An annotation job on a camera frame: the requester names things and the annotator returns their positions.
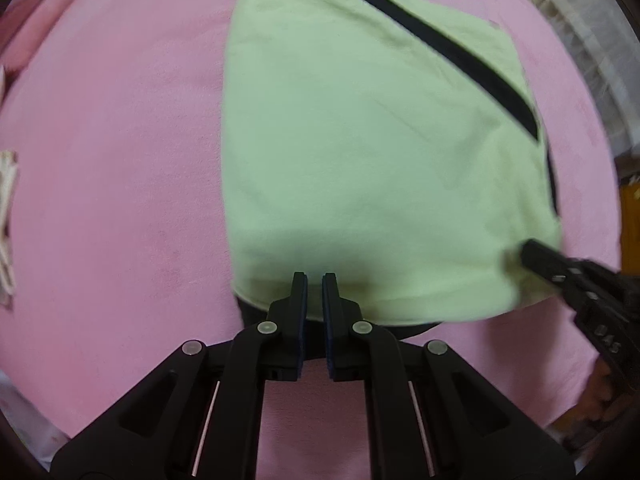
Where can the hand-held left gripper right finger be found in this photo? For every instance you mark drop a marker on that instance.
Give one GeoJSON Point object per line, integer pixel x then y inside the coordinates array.
{"type": "Point", "coordinates": [329, 320]}

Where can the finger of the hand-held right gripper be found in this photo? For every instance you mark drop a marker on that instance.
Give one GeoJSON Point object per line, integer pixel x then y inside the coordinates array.
{"type": "Point", "coordinates": [542, 257]}

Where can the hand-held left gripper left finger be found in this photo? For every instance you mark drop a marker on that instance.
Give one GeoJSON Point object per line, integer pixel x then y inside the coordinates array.
{"type": "Point", "coordinates": [300, 310]}

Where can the green and black hooded jacket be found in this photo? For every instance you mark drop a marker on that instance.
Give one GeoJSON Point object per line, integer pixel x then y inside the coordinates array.
{"type": "Point", "coordinates": [375, 135]}

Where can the person's right hand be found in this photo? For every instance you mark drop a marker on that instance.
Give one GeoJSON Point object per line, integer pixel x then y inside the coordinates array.
{"type": "Point", "coordinates": [597, 395]}

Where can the wooden drawer cabinet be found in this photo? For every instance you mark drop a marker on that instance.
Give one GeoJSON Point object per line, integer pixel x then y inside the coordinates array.
{"type": "Point", "coordinates": [631, 210]}

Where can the lace cloth covered furniture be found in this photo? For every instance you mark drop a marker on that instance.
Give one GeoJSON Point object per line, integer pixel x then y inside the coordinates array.
{"type": "Point", "coordinates": [590, 35]}

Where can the pink bed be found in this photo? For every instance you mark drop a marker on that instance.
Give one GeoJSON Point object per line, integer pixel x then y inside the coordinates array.
{"type": "Point", "coordinates": [125, 160]}

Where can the pale floral cloth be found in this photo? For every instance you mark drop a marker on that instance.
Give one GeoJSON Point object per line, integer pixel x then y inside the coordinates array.
{"type": "Point", "coordinates": [25, 420]}

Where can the folded pink quilt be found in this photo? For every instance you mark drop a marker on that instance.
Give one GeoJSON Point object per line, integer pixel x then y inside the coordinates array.
{"type": "Point", "coordinates": [45, 15]}

